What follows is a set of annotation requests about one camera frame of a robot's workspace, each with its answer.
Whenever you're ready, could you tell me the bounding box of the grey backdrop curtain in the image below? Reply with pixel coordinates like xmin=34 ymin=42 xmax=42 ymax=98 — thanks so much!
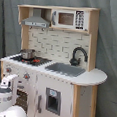
xmin=0 ymin=0 xmax=117 ymax=117

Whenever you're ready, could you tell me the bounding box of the grey range hood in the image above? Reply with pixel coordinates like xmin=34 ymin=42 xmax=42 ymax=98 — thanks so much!
xmin=21 ymin=9 xmax=50 ymax=27

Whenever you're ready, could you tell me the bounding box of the white toy microwave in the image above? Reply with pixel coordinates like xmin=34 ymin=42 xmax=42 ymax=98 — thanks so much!
xmin=51 ymin=9 xmax=89 ymax=31

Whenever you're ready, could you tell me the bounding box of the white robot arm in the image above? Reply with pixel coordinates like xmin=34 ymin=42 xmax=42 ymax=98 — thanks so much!
xmin=0 ymin=74 xmax=27 ymax=117

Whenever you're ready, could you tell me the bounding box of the white cabinet door with dispenser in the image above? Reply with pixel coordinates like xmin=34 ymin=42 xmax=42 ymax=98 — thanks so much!
xmin=36 ymin=75 xmax=73 ymax=117

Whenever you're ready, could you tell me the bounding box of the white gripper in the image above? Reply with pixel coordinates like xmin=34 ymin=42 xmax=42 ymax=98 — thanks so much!
xmin=0 ymin=74 xmax=18 ymax=89

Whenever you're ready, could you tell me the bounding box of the black toy stovetop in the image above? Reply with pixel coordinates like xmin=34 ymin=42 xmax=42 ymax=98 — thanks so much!
xmin=12 ymin=55 xmax=49 ymax=66

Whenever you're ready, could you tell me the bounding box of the right red stove knob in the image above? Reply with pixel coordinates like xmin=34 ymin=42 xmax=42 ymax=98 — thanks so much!
xmin=24 ymin=73 xmax=30 ymax=80

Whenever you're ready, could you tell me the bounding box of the black toy faucet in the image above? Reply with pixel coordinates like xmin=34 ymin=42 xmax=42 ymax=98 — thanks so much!
xmin=69 ymin=47 xmax=88 ymax=66

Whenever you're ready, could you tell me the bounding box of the grey toy sink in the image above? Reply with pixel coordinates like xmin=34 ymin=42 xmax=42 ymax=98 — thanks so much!
xmin=46 ymin=62 xmax=86 ymax=77

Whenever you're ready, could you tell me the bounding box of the wooden toy kitchen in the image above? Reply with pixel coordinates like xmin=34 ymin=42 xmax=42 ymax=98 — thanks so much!
xmin=1 ymin=5 xmax=107 ymax=117

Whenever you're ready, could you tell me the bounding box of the left red stove knob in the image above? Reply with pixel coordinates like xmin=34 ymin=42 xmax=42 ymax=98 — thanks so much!
xmin=5 ymin=66 xmax=13 ymax=74

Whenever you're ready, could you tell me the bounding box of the red stove knob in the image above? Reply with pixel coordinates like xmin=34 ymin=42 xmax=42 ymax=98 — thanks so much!
xmin=5 ymin=66 xmax=13 ymax=74
xmin=24 ymin=73 xmax=30 ymax=80

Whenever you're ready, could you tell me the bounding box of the white oven door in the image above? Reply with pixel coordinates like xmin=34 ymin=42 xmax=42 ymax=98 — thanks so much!
xmin=16 ymin=83 xmax=35 ymax=117

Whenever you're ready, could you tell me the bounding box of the silver toy pot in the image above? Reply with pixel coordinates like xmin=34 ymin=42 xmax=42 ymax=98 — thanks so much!
xmin=20 ymin=49 xmax=35 ymax=59

